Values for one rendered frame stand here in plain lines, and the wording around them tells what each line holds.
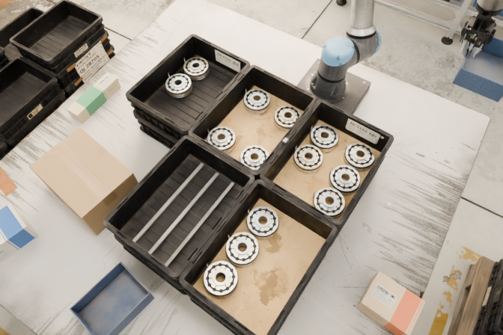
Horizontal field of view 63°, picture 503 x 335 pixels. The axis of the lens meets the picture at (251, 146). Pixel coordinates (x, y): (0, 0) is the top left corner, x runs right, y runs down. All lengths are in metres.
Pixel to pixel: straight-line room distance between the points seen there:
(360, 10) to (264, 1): 1.81
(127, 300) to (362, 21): 1.30
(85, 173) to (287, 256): 0.74
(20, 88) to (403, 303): 2.15
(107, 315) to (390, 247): 0.97
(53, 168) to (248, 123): 0.71
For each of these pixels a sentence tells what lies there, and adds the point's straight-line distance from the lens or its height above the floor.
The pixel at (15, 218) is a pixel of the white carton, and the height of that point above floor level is 0.79.
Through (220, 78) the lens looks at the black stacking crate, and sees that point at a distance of 1.72.
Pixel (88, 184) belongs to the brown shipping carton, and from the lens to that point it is 1.51.
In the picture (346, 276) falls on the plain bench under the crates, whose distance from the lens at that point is 1.49.
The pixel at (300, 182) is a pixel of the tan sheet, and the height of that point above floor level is 0.83.
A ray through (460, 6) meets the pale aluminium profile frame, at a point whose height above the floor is 0.30.
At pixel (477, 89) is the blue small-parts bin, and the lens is 1.51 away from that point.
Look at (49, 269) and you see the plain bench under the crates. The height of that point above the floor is 0.70.
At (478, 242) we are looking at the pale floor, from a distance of 2.52.
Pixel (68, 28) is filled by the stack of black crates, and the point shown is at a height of 0.49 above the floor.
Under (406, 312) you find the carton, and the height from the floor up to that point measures 0.78.
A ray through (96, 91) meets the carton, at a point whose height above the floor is 0.76.
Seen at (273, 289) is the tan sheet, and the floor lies 0.83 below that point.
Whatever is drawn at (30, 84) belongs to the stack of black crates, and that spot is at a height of 0.38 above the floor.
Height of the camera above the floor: 2.11
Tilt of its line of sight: 57 degrees down
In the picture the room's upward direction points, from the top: 1 degrees counter-clockwise
